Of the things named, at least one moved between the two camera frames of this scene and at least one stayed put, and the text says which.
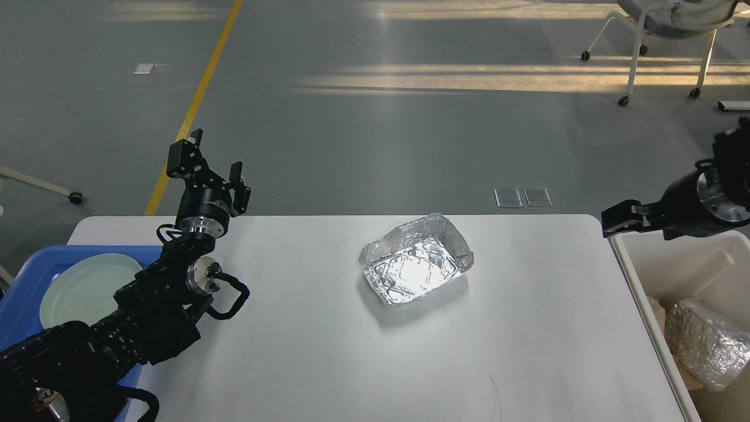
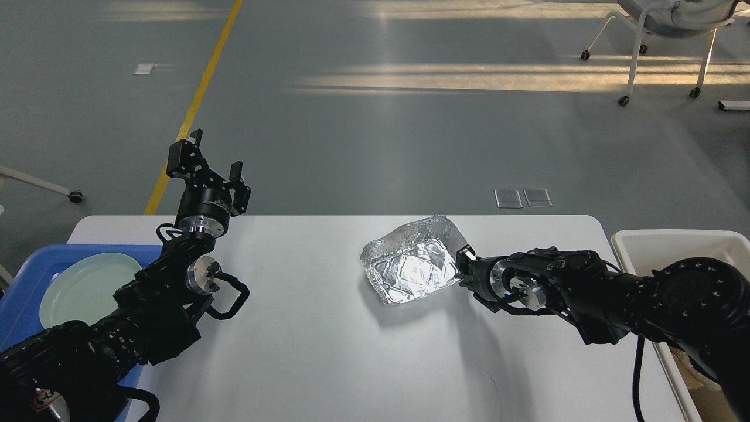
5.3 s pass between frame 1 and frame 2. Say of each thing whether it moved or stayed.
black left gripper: stayed
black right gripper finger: moved
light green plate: stayed
